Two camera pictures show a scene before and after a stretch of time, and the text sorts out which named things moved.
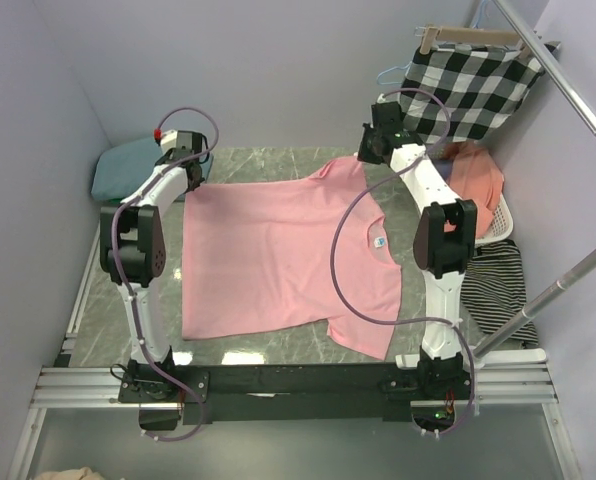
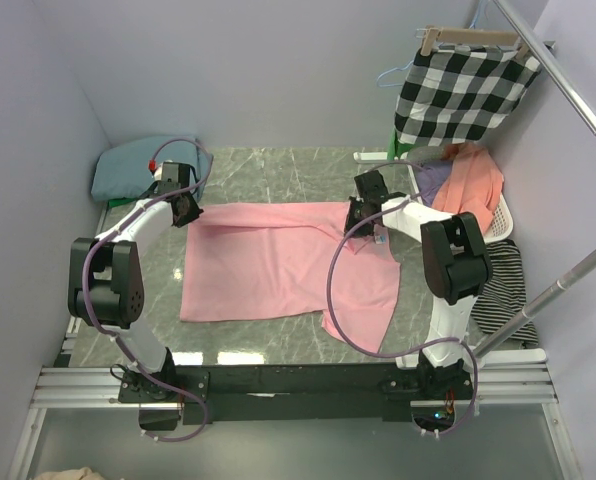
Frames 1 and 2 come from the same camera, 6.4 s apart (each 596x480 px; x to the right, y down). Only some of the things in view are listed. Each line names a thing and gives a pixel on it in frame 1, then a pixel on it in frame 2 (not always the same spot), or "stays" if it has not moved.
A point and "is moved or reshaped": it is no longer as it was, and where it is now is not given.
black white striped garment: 493,287 stays
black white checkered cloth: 481,85 stays
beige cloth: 82,473 stays
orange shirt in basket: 476,176 stays
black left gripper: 197,185 -> 193,213
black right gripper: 363,154 -> 355,203
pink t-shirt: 257,255 is moved or reshaped
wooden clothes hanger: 431,34 stays
